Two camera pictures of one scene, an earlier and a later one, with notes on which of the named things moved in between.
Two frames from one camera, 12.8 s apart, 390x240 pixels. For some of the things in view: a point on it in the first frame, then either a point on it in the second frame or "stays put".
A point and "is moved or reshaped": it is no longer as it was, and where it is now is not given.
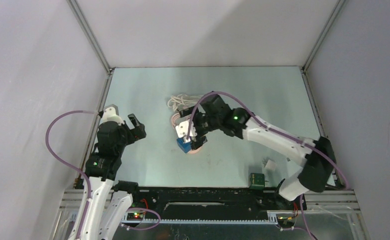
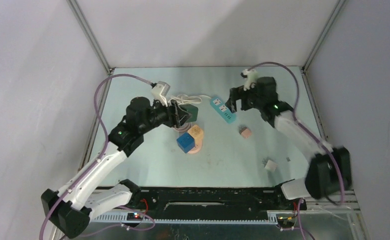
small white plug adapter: (271, 165) stays put
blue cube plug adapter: (186, 147) stays put
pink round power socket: (195, 150) stays put
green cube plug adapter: (256, 181) is moved or reshaped
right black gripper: (199, 139) to (236, 93)
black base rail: (219, 200) stays put
